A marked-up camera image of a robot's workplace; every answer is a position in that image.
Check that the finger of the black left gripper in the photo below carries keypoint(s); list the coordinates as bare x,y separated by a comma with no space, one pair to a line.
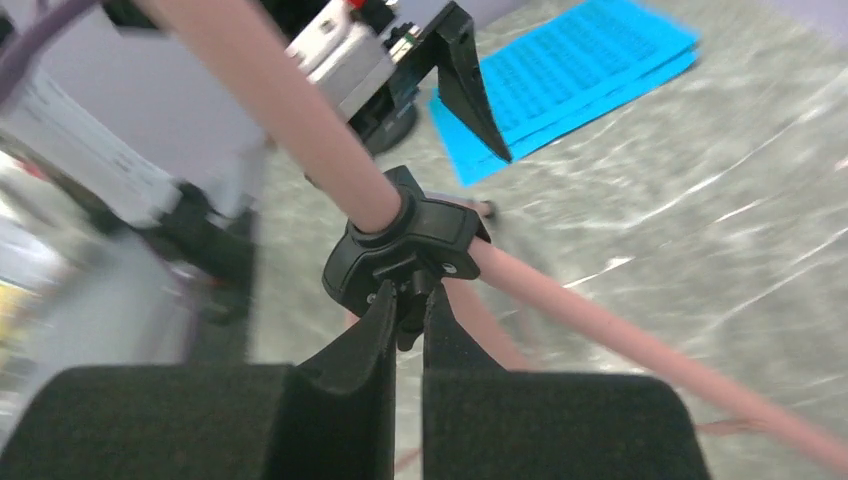
460,82

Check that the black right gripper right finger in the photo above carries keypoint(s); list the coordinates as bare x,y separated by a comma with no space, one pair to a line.
481,421

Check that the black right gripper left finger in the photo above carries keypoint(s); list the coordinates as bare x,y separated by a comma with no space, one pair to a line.
331,417

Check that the blue sheet music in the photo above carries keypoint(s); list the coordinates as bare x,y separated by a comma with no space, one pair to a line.
570,79
596,53

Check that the pink music stand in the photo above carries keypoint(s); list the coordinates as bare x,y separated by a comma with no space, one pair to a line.
394,233

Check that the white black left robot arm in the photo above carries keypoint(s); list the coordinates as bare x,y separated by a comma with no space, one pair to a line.
38,114

